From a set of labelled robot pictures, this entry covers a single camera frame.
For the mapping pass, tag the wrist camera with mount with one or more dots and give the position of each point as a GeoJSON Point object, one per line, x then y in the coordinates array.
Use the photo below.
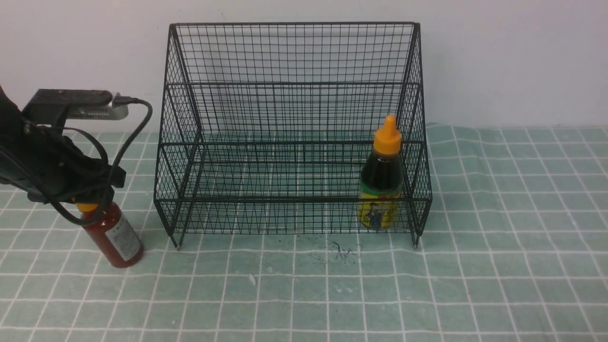
{"type": "Point", "coordinates": [55, 106]}

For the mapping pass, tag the green checkered tablecloth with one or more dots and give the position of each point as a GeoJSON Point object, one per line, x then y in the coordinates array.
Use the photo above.
{"type": "Point", "coordinates": [514, 250]}

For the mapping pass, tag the dark soy sauce bottle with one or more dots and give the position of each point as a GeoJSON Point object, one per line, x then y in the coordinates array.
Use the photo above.
{"type": "Point", "coordinates": [381, 179]}

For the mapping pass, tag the black wire mesh shelf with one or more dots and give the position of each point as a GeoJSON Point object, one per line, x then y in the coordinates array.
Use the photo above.
{"type": "Point", "coordinates": [265, 126]}

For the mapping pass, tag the red sauce bottle orange cap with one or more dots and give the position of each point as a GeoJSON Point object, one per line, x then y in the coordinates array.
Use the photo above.
{"type": "Point", "coordinates": [115, 238]}

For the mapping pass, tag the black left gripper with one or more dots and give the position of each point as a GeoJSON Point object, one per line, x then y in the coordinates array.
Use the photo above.
{"type": "Point", "coordinates": [33, 153]}

